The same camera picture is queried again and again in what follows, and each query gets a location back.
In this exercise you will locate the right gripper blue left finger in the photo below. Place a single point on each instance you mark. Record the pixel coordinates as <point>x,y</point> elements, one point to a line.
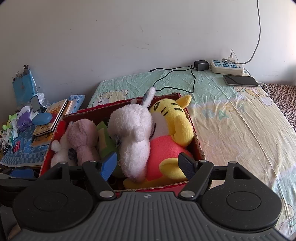
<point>98,172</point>

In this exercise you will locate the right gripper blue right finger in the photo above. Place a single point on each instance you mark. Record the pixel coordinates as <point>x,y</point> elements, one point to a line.
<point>197,173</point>

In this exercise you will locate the green avocado plush toy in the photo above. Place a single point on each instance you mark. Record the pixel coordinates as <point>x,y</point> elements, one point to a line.
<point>106,146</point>

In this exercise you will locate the mauve teddy bear plush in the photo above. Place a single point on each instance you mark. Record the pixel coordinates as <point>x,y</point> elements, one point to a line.
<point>82,136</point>

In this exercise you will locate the white pink bunny plush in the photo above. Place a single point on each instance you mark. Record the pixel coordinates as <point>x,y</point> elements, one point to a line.
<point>61,149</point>

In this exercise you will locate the yellow tiger plush toy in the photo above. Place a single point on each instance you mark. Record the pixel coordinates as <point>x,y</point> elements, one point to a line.
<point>172,132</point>

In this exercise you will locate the pink bunny plush blue bow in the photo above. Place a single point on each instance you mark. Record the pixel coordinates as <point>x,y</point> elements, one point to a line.
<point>130,127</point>

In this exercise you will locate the red cardboard box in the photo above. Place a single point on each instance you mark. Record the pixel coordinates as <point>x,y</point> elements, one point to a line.
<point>103,113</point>

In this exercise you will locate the green alien plush toy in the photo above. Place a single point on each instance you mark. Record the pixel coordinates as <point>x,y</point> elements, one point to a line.
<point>9,124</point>

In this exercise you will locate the pastel cartoon bed sheet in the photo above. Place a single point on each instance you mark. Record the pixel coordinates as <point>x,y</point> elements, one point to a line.
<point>233,123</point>

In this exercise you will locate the stack of books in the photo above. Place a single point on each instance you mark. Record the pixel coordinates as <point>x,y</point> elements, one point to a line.
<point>42,134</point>

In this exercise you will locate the purple plush toy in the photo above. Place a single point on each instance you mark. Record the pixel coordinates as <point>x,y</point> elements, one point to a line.
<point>24,121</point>

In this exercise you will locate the blue glasses case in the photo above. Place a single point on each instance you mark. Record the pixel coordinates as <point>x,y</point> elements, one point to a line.
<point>42,119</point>

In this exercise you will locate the small black phone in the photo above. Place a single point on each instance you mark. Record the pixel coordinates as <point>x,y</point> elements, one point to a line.
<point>35,104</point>

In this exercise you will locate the black smartphone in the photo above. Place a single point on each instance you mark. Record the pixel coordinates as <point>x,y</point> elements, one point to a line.
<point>236,80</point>

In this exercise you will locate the blue paper bag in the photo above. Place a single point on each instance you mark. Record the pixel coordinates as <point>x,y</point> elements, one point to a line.
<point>24,86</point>

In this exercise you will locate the black power adapter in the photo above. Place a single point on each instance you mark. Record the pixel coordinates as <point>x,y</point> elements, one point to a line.
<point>201,65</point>

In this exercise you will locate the white blue power strip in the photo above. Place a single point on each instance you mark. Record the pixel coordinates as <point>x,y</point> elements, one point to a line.
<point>225,67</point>

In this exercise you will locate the dark patterned blanket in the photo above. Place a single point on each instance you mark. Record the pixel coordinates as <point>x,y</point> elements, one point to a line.
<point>284,96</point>

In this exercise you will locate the white usb charger plug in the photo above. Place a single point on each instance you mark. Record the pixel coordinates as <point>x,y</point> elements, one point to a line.
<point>232,57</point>

